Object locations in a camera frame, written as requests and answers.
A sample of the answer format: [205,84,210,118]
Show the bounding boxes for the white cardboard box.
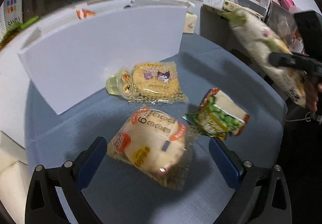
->
[18,0,195,116]

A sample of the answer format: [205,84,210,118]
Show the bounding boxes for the green pea snack packet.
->
[182,88,251,140]

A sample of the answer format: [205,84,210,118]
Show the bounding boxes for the orange white snack packet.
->
[76,9,96,20]

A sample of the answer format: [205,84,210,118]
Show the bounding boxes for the cream white sofa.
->
[0,130,32,205]

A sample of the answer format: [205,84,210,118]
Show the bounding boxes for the large white printed snack bag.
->
[227,9,309,109]

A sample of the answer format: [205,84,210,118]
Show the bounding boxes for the polka dot paper bag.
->
[0,0,25,36]

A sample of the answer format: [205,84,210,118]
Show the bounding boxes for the orange label bread pack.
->
[107,105,195,191]

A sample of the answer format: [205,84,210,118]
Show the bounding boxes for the person's right hand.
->
[305,81,322,112]

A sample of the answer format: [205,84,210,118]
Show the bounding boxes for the yellow carton box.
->
[222,0,242,13]

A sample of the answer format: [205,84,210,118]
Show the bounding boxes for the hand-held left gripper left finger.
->
[25,136,107,224]

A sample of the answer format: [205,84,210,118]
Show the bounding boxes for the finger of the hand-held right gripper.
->
[268,52,322,75]

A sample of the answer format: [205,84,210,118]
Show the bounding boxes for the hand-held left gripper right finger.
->
[208,137,293,224]

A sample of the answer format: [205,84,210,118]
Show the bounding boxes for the pile of green packets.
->
[2,16,41,39]

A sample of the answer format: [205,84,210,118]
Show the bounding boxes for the cream yellow snack packet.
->
[186,12,197,35]

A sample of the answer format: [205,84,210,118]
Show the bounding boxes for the dark wooden side table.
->
[200,4,254,63]

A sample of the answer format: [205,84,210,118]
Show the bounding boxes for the clear plastic container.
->
[268,1,303,39]

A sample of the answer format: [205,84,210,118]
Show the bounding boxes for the yellow cartoon cracker packet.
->
[105,61,189,104]

